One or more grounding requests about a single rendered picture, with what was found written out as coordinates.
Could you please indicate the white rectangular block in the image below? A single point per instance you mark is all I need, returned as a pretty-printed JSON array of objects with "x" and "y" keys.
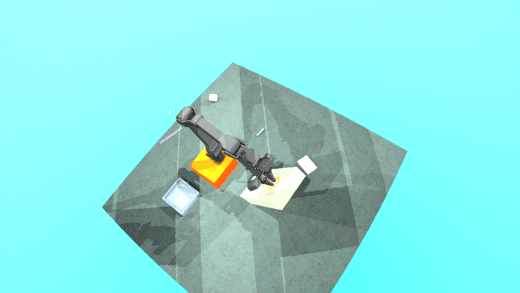
[{"x": 307, "y": 164}]

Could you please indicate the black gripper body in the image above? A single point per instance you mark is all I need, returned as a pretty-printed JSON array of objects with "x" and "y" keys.
[{"x": 254, "y": 184}]

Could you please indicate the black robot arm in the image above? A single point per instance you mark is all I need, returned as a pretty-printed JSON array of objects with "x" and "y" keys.
[{"x": 215, "y": 141}]

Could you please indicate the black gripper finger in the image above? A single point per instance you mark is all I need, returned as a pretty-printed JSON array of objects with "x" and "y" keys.
[
  {"x": 267, "y": 182},
  {"x": 270, "y": 175}
]

